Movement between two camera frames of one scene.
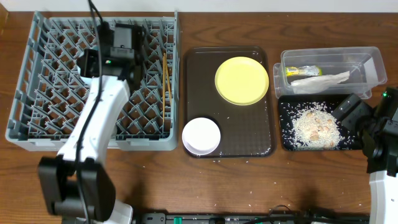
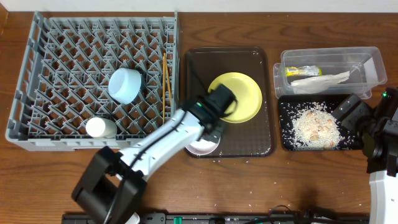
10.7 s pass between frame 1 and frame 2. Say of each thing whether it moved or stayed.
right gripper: stayed
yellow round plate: moved
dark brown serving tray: stayed
